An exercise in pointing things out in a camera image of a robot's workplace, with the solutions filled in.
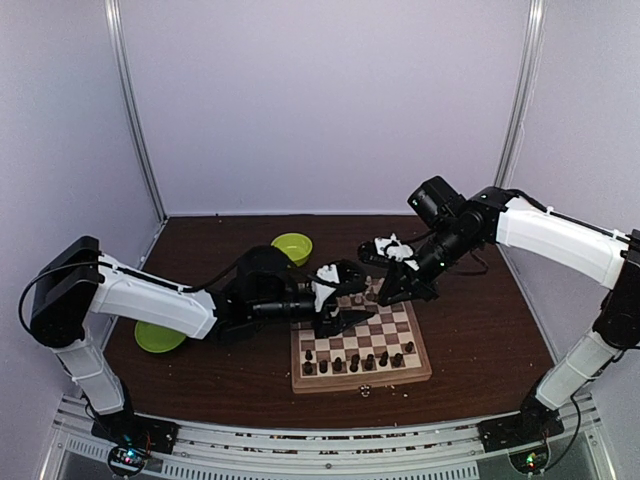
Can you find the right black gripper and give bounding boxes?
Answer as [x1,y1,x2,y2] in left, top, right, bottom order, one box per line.
[377,223,479,306]

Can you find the wooden chess board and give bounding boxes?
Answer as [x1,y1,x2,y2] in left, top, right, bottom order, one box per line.
[291,278,432,394]

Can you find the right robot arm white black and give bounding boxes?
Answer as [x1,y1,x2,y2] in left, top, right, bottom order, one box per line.
[374,176,639,442]

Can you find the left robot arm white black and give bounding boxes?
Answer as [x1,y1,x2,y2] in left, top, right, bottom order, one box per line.
[18,236,372,444]

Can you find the green bowl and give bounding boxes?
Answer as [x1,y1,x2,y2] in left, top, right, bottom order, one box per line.
[271,232,313,267]

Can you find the green plate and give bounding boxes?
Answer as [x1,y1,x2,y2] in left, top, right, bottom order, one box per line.
[134,321,187,354]

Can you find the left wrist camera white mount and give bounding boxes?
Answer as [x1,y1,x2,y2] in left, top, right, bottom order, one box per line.
[310,260,367,313]

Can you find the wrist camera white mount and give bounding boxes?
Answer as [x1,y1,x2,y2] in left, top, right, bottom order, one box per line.
[310,260,367,313]
[357,234,419,271]

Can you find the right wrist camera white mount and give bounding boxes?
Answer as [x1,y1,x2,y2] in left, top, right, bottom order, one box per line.
[357,234,419,271]

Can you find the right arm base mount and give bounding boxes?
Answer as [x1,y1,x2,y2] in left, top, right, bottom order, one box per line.
[478,415,565,476]

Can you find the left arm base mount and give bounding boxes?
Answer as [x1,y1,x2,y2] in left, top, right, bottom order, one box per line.
[91,417,179,477]

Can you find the aluminium front rail frame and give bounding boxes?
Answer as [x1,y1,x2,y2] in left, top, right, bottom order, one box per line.
[36,394,622,479]

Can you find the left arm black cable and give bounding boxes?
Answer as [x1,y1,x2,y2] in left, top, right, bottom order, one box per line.
[18,262,101,334]

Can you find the right aluminium corner post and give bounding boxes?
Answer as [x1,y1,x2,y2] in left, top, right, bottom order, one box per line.
[494,0,547,188]

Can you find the aluminium corner post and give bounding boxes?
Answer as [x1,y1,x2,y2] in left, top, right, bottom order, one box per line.
[494,0,547,188]
[104,0,168,223]

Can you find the left aluminium corner post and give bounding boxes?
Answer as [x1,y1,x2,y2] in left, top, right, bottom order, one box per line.
[104,0,168,223]

